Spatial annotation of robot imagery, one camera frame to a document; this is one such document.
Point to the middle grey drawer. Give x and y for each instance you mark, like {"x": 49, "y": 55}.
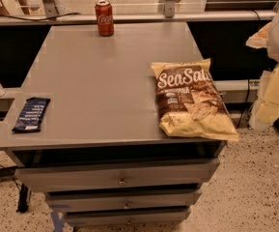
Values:
{"x": 123, "y": 200}

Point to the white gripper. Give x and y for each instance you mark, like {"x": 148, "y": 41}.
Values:
{"x": 265, "y": 109}

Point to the brown sea salt chip bag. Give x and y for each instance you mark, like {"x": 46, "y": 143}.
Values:
{"x": 189, "y": 104}

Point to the grey drawer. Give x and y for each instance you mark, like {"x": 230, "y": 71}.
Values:
{"x": 128, "y": 216}
{"x": 123, "y": 200}
{"x": 115, "y": 176}

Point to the blue rxbar blueberry bar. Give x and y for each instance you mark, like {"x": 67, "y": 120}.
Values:
{"x": 31, "y": 115}

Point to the top grey drawer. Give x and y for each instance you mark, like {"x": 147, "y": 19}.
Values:
{"x": 115, "y": 176}

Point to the bottom grey drawer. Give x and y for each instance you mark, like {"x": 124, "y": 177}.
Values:
{"x": 128, "y": 216}

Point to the grey metal rail frame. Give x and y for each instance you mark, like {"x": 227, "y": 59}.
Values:
{"x": 78, "y": 19}

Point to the grey drawer cabinet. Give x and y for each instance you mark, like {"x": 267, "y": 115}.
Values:
{"x": 102, "y": 106}

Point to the red coca-cola can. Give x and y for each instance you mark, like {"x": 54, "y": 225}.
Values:
{"x": 104, "y": 18}

